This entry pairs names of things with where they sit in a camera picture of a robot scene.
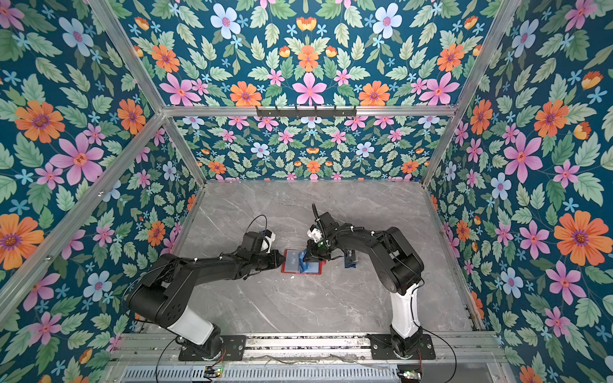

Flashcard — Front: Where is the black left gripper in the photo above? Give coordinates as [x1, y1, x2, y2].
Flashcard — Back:
[249, 250, 288, 271]

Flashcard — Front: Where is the red leather card holder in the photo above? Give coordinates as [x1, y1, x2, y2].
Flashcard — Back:
[281, 249, 322, 275]

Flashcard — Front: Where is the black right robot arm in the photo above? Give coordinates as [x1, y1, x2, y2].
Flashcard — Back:
[299, 212, 425, 358]

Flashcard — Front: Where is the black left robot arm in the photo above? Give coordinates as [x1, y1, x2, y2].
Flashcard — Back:
[127, 250, 285, 357]

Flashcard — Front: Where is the blue card stand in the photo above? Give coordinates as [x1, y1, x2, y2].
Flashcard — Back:
[343, 249, 358, 269]

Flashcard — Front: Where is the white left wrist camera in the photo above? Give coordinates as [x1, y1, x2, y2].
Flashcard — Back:
[242, 230, 276, 253]

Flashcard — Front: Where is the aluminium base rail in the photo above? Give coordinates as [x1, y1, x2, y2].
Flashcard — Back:
[110, 331, 508, 366]

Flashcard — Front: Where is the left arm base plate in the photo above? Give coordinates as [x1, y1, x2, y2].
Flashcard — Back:
[178, 335, 247, 362]

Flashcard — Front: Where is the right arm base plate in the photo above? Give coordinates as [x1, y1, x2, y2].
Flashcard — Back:
[367, 333, 436, 361]

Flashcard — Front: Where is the aluminium frame back beam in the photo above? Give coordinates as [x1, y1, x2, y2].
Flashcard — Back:
[162, 105, 458, 118]

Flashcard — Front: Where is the aluminium frame beam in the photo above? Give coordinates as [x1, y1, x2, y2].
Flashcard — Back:
[1, 113, 164, 327]
[162, 105, 458, 118]

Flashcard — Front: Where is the aluminium frame left beam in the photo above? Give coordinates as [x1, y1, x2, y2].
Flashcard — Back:
[1, 113, 164, 327]

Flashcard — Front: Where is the aluminium frame right post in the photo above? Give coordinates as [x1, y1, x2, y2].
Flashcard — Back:
[421, 0, 521, 189]

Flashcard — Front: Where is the aluminium frame corner post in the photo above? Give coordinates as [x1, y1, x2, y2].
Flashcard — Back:
[89, 1, 206, 188]

